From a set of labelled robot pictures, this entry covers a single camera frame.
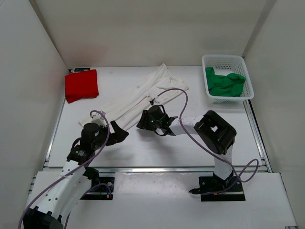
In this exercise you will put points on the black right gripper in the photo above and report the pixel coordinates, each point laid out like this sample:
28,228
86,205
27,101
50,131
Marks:
145,122

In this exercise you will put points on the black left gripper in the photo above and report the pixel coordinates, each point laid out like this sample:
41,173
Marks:
118,136

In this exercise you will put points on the white t-shirt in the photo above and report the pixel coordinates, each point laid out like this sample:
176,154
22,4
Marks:
126,92

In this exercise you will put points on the red t-shirt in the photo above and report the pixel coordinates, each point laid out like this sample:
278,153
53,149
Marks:
81,85

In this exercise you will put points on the green t-shirt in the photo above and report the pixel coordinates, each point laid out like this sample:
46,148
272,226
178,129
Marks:
230,85

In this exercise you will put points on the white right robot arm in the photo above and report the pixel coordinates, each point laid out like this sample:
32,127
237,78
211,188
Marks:
217,134

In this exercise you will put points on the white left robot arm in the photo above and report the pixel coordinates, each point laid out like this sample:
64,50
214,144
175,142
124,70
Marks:
51,208

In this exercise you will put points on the small dark table label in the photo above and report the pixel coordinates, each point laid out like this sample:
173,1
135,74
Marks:
80,69

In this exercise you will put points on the white plastic laundry basket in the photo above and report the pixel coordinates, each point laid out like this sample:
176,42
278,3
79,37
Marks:
224,65

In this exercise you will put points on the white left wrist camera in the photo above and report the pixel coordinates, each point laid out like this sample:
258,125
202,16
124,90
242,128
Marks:
98,118

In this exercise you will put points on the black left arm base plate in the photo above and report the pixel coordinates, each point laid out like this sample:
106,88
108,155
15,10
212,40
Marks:
101,189

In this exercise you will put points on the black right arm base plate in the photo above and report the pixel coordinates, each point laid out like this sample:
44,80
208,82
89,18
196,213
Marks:
211,190

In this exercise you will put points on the aluminium table frame rail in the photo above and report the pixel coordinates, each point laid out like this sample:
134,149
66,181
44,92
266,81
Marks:
257,135

